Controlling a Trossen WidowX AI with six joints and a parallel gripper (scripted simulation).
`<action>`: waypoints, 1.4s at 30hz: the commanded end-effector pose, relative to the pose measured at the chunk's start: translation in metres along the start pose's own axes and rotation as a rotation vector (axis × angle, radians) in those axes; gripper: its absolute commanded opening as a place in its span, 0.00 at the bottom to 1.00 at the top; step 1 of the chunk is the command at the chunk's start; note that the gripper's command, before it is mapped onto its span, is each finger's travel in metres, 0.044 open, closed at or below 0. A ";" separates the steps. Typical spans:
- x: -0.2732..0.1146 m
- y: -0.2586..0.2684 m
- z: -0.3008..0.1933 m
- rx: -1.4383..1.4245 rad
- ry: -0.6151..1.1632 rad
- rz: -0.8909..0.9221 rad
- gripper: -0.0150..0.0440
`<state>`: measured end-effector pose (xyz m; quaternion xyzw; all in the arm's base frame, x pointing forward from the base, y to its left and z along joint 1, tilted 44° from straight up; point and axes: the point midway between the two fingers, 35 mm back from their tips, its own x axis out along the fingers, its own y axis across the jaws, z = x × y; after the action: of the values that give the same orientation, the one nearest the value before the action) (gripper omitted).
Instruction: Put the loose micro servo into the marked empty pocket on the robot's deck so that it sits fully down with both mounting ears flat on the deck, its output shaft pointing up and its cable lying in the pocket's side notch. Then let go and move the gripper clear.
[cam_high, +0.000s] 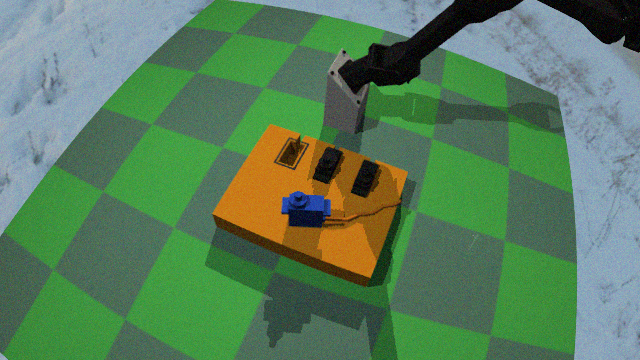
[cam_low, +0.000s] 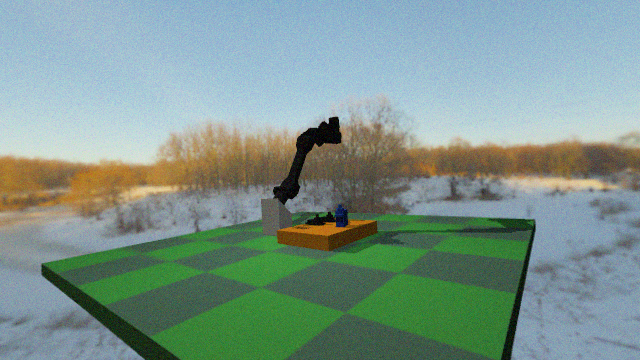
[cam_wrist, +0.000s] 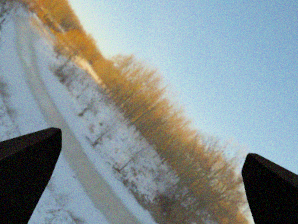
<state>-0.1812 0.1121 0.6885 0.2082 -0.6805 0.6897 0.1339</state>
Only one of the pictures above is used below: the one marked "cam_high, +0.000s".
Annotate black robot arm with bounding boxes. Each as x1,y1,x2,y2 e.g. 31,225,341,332
338,0,640,95

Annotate orange rectangular block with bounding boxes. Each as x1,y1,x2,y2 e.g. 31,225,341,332
212,124,408,287

